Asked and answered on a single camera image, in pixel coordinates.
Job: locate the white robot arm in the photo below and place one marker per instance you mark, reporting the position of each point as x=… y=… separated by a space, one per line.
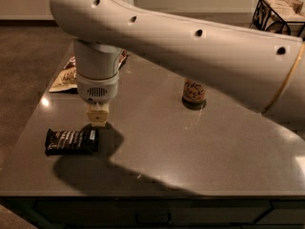
x=263 y=71

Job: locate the white paper napkins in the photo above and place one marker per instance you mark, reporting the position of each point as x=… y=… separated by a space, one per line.
x=285 y=16

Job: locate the tan LaCroix soda can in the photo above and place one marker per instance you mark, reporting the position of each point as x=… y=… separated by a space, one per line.
x=193 y=92

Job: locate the brown and white chip bag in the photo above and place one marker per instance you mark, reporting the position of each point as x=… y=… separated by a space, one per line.
x=66 y=80

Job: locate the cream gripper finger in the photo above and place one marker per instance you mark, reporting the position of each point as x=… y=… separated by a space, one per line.
x=98 y=114

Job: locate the black wire napkin holder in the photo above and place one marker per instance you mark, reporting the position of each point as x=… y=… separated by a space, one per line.
x=260 y=16

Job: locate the black rxbar chocolate bar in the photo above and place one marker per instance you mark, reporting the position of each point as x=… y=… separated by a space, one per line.
x=71 y=142

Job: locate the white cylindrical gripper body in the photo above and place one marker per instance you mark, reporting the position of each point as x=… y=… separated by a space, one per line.
x=97 y=91

